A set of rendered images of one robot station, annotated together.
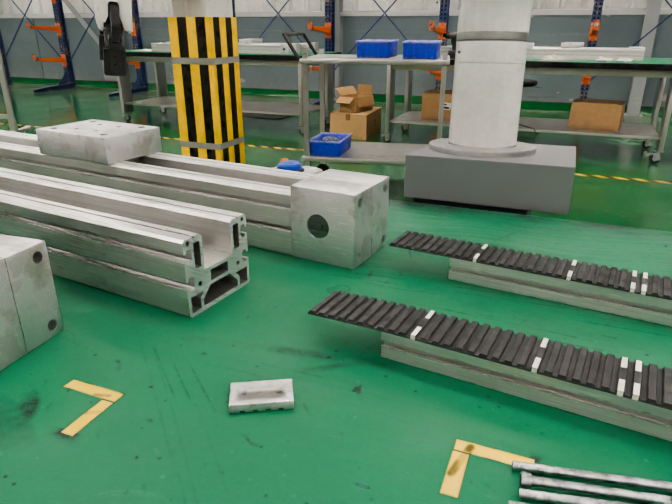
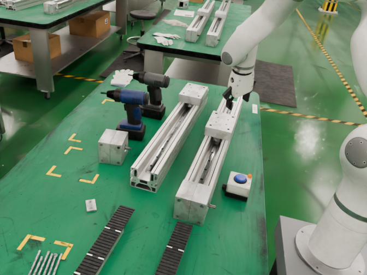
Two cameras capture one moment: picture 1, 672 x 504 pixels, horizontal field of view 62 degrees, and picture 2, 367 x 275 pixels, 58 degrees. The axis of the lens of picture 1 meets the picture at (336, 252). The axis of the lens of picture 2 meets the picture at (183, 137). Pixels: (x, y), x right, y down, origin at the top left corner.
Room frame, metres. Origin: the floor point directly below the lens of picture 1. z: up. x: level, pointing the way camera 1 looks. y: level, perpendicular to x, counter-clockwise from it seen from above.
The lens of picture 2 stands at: (0.42, -0.76, 1.57)
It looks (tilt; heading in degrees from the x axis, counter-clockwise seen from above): 32 degrees down; 74
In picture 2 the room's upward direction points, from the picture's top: 7 degrees clockwise
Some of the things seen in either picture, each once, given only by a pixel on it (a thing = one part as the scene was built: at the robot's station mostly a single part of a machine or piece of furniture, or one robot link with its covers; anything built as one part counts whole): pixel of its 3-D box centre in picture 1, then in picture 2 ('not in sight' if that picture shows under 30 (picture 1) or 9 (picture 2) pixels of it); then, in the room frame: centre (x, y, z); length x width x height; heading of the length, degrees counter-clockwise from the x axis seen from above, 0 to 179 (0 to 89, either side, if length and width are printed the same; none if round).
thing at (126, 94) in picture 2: not in sight; (124, 113); (0.51, 0.49, 0.89); 0.20 x 0.08 x 0.22; 162
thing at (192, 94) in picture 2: not in sight; (193, 96); (0.86, 0.69, 0.87); 0.16 x 0.11 x 0.07; 61
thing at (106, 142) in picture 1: (101, 148); (220, 127); (0.91, 0.38, 0.87); 0.16 x 0.11 x 0.07; 61
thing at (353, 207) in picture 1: (345, 213); (196, 203); (0.70, -0.01, 0.83); 0.12 x 0.09 x 0.10; 151
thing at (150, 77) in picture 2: not in sight; (147, 94); (0.63, 0.68, 0.89); 0.20 x 0.08 x 0.22; 154
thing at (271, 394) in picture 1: (261, 395); (90, 205); (0.37, 0.06, 0.78); 0.05 x 0.03 x 0.01; 97
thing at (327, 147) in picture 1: (369, 114); not in sight; (3.79, -0.22, 0.50); 1.03 x 0.55 x 1.01; 80
